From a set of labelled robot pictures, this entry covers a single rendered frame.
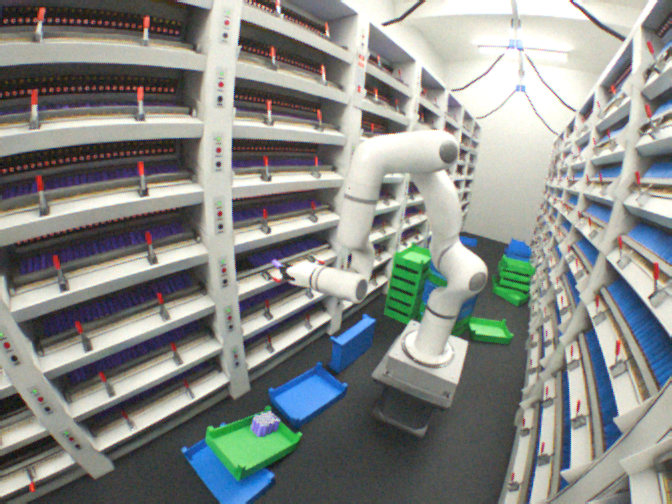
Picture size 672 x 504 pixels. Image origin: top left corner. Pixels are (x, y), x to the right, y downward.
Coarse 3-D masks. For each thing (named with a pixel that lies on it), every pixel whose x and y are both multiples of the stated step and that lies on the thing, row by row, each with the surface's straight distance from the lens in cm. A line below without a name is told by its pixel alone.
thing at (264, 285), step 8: (320, 232) 144; (304, 240) 140; (320, 240) 145; (328, 240) 141; (328, 248) 140; (336, 248) 139; (248, 256) 120; (320, 256) 133; (328, 256) 136; (336, 256) 140; (296, 264) 123; (320, 264) 132; (272, 272) 115; (256, 280) 110; (264, 280) 110; (272, 280) 111; (240, 288) 105; (248, 288) 106; (256, 288) 107; (264, 288) 111; (240, 296) 104; (248, 296) 108
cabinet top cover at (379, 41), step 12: (288, 0) 141; (300, 0) 140; (312, 0) 139; (324, 0) 138; (336, 0) 137; (348, 0) 143; (312, 12) 150; (324, 12) 149; (336, 12) 148; (348, 12) 147; (372, 24) 157; (372, 36) 171; (384, 36) 169; (372, 48) 188; (384, 48) 187; (396, 48) 185; (396, 60) 206; (408, 60) 204
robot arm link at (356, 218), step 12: (348, 204) 68; (360, 204) 67; (372, 204) 68; (348, 216) 68; (360, 216) 67; (372, 216) 70; (348, 228) 69; (360, 228) 68; (348, 240) 69; (360, 240) 70; (360, 252) 78; (372, 252) 78; (360, 264) 82; (372, 264) 82
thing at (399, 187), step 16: (400, 64) 207; (416, 64) 202; (416, 80) 201; (400, 96) 200; (416, 96) 200; (416, 112) 201; (400, 128) 195; (400, 192) 193; (400, 208) 195; (400, 224) 201; (384, 240) 204; (384, 288) 217
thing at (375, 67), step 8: (368, 56) 146; (368, 64) 147; (376, 64) 160; (384, 64) 193; (368, 72) 149; (376, 72) 154; (384, 72) 174; (392, 72) 204; (400, 72) 184; (376, 80) 184; (384, 80) 163; (392, 80) 169; (400, 80) 181; (392, 88) 197; (400, 88) 180; (408, 88) 188
